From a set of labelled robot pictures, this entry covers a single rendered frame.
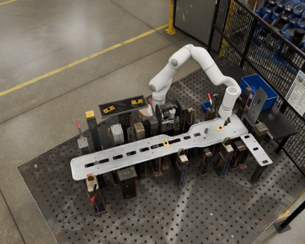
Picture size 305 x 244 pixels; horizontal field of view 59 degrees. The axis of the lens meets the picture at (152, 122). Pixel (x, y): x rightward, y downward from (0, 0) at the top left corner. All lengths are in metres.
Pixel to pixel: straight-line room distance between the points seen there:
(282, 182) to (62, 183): 1.76
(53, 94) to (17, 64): 1.00
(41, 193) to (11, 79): 2.63
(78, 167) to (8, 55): 3.46
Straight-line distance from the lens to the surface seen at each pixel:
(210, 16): 4.40
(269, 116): 2.38
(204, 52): 1.87
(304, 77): 2.21
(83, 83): 4.16
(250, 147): 2.15
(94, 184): 1.83
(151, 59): 4.51
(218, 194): 2.22
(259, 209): 2.26
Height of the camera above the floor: 2.64
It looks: 49 degrees down
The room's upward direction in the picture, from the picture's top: 1 degrees clockwise
